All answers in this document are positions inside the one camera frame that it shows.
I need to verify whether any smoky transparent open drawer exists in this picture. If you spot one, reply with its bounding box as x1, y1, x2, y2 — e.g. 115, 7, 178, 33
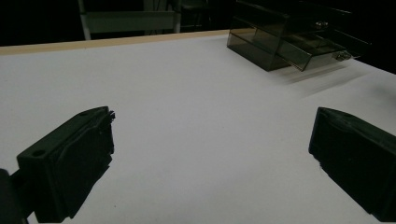
275, 33, 353, 73

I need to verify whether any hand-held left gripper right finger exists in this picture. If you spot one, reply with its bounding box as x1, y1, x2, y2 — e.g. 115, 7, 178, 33
308, 106, 396, 223

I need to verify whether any smoky transparent drawer organizer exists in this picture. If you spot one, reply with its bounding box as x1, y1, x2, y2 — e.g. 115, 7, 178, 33
226, 0, 373, 73

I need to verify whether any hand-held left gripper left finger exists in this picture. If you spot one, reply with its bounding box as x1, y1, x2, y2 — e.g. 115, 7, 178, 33
16, 105, 116, 224

